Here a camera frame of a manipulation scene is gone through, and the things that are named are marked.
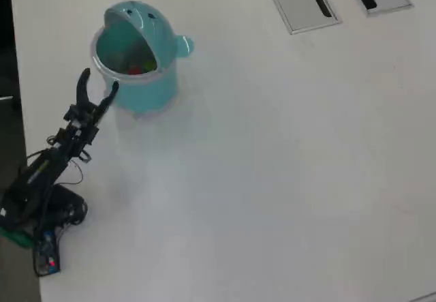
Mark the teal whale-shaped bin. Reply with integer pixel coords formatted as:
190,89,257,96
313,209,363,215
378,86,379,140
90,0,196,117

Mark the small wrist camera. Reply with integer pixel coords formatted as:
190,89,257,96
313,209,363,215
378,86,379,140
63,103,81,122

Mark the blue circuit board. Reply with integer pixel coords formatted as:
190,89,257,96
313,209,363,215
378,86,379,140
33,230,61,277

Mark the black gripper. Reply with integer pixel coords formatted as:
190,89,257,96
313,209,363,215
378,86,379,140
64,67,120,145

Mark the green table clamp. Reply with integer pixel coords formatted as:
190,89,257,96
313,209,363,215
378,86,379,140
0,228,33,250

